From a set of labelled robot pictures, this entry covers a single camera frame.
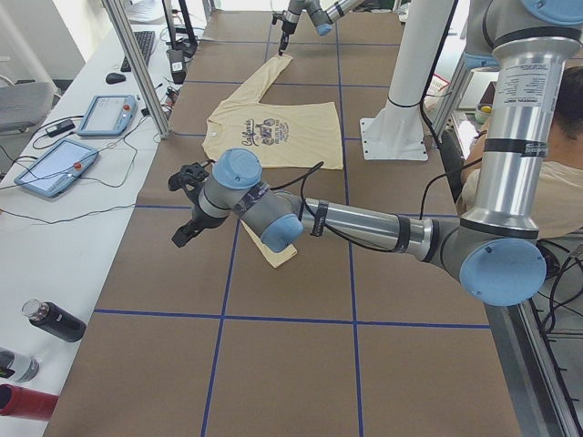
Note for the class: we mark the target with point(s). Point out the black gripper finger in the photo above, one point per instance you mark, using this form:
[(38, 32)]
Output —
[(283, 44), (180, 238)]

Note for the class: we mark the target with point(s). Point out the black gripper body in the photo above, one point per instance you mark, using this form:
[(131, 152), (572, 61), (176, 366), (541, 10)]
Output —
[(287, 26), (198, 218)]

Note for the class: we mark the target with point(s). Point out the beige long-sleeve printed shirt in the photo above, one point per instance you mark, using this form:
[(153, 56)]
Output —
[(244, 135)]

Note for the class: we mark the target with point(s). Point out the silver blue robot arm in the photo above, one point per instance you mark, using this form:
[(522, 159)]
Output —
[(491, 249), (322, 18)]

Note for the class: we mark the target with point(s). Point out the blue teach pendant tablet near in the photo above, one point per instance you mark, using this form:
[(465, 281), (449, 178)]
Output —
[(57, 169)]

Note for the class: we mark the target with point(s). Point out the blue teach pendant tablet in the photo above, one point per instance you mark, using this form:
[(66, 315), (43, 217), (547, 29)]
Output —
[(107, 116), (57, 169)]

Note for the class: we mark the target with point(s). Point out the blue teach pendant tablet far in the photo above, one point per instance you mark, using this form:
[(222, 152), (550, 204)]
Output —
[(107, 116)]

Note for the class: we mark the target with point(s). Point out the black thermos bottle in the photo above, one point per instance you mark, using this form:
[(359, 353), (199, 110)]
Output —
[(47, 316)]

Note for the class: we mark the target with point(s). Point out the black computer mouse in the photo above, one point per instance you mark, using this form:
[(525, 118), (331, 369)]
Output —
[(115, 78)]

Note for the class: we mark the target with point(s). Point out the clear water bottle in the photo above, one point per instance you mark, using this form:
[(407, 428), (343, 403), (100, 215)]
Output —
[(18, 367)]

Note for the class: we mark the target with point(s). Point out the red bottle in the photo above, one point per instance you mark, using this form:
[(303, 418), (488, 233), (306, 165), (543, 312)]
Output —
[(23, 403)]

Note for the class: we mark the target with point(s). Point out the seated person in beige shirt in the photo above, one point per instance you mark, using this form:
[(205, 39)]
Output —
[(557, 208)]

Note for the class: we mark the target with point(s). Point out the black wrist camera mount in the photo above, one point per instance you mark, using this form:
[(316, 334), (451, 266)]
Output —
[(276, 17), (189, 176)]

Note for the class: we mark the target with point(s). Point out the grey aluminium frame post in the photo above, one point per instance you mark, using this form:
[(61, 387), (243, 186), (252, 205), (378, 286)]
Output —
[(124, 31)]

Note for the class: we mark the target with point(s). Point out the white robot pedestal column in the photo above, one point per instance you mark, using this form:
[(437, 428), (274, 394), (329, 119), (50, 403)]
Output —
[(397, 133)]

